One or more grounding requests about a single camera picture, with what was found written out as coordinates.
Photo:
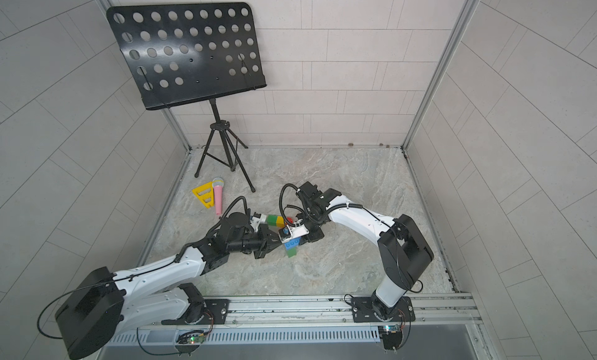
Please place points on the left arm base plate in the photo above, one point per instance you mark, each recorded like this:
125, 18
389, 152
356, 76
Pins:
211, 311

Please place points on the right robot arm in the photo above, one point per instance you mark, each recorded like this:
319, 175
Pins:
404, 252

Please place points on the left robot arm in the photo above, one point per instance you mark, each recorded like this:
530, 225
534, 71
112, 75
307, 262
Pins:
107, 302

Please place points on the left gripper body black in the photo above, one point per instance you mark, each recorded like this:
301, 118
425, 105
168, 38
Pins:
263, 242

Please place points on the yellow plastic triangle frame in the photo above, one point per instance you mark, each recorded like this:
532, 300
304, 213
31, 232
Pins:
205, 194

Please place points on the pink toy microphone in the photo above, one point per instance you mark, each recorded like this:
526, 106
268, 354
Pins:
217, 187

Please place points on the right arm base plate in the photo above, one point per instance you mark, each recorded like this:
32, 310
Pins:
373, 310

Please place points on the white ventilation grille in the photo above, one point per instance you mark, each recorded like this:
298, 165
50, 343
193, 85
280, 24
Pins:
275, 335

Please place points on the black perforated music stand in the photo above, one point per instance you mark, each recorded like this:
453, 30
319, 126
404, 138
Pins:
190, 53

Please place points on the green lego brick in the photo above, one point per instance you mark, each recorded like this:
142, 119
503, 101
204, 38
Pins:
272, 220
291, 252

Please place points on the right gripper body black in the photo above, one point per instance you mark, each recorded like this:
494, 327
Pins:
313, 222

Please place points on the aluminium mounting rail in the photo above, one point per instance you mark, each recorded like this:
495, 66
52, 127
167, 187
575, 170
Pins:
286, 311

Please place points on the yellow lego brick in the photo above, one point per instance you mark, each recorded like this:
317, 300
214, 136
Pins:
280, 222

